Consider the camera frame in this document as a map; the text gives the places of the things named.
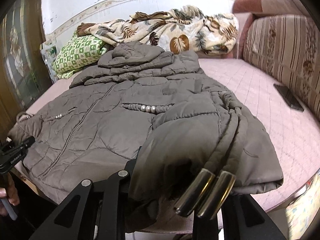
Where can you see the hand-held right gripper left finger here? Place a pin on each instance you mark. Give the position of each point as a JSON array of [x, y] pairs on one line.
[[110, 192]]

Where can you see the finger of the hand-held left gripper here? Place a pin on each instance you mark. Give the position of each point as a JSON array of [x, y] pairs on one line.
[[27, 142]]

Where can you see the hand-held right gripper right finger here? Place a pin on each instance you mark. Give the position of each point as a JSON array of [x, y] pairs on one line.
[[232, 205]]

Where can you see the grey puffer jacket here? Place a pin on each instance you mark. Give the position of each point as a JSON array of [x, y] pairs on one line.
[[112, 130]]

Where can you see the person's left hand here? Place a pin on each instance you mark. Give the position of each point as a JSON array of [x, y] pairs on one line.
[[12, 192]]

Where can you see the pale printed cloth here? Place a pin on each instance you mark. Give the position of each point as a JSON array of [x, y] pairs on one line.
[[303, 210]]

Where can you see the wooden door with patterned glass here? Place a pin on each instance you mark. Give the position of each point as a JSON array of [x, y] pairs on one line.
[[17, 67]]

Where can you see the green printed plastic bag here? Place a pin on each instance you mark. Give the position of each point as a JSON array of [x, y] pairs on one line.
[[48, 57]]

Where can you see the green checked pillow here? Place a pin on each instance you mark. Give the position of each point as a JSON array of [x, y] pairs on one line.
[[77, 55]]

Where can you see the pink quilted mattress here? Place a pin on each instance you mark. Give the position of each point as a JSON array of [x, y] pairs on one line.
[[262, 100]]

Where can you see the black phone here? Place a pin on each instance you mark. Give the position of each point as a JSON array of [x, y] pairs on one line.
[[288, 96]]

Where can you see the brown cloth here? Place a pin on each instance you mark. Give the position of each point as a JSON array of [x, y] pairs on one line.
[[86, 30]]

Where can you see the striped floral sofa cushion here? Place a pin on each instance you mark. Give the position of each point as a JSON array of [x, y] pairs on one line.
[[282, 50]]

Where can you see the leaf print blanket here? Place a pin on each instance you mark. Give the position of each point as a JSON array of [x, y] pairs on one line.
[[175, 30]]

